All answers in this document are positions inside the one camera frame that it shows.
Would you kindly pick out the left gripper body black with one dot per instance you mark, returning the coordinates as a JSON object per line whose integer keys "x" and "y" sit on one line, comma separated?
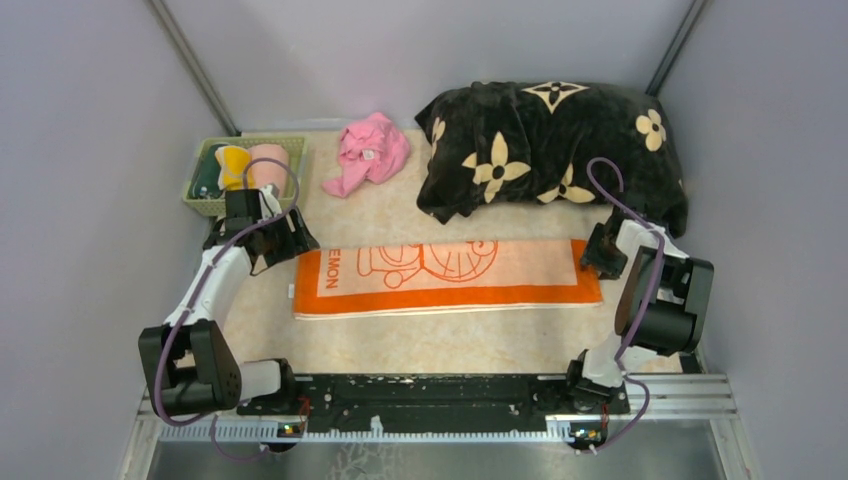
{"x": 281, "y": 242}

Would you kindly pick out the pink towel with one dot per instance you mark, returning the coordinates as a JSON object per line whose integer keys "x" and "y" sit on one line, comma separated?
{"x": 372, "y": 149}

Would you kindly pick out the black floral pillow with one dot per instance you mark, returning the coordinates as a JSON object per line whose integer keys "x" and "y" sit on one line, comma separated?
{"x": 542, "y": 142}

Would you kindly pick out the grey yellow duck towel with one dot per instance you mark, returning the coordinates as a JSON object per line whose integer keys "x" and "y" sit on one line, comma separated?
{"x": 233, "y": 161}

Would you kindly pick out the rolled peach towel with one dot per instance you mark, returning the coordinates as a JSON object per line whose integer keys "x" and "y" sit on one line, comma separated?
{"x": 268, "y": 166}

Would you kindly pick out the orange peach towel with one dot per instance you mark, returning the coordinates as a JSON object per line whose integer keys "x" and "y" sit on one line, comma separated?
{"x": 458, "y": 277}

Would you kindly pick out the green plastic basket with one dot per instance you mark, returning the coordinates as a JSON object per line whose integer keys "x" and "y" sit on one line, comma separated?
{"x": 296, "y": 146}

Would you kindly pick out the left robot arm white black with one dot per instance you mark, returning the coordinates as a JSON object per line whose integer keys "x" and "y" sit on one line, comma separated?
{"x": 189, "y": 368}

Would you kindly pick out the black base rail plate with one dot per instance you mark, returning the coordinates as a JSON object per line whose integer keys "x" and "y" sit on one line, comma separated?
{"x": 438, "y": 404}

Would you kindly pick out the rolled dark green towel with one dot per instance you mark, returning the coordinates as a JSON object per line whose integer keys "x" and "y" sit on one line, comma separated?
{"x": 205, "y": 184}

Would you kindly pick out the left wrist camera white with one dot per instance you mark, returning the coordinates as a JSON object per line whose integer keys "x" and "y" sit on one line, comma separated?
{"x": 269, "y": 202}

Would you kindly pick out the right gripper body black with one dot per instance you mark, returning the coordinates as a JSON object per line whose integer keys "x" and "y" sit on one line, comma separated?
{"x": 602, "y": 255}

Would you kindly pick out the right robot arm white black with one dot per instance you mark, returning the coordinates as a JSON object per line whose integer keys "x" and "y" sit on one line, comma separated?
{"x": 661, "y": 310}

